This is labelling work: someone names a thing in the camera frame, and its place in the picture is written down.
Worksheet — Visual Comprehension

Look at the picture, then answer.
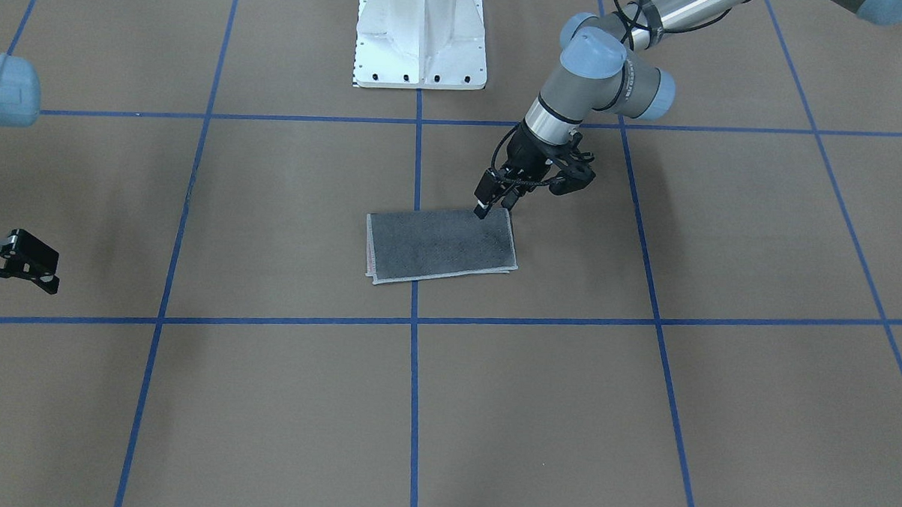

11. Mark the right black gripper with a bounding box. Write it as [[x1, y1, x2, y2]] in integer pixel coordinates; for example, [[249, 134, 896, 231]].
[[0, 229, 60, 295]]

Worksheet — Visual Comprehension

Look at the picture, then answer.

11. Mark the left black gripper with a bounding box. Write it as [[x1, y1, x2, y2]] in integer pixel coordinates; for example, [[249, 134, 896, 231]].
[[473, 120, 583, 220]]

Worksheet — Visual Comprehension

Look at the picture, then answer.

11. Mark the pink towel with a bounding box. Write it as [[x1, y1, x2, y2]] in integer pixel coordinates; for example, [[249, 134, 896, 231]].
[[365, 208, 518, 285]]

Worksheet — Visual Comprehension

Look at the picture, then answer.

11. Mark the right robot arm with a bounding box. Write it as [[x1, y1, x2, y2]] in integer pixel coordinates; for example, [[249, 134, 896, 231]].
[[0, 52, 60, 295]]

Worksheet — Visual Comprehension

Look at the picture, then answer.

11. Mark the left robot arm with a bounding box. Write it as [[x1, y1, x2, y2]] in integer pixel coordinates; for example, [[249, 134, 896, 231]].
[[474, 0, 751, 219]]

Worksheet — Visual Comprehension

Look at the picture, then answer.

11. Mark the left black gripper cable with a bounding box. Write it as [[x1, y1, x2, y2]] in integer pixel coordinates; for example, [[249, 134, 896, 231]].
[[490, 124, 554, 189]]

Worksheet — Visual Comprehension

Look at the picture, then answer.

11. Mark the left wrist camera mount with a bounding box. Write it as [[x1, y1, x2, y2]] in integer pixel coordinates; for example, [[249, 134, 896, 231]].
[[547, 148, 595, 196]]

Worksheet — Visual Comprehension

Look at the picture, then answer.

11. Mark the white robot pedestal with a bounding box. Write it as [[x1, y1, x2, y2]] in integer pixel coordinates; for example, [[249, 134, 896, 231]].
[[352, 0, 488, 91]]

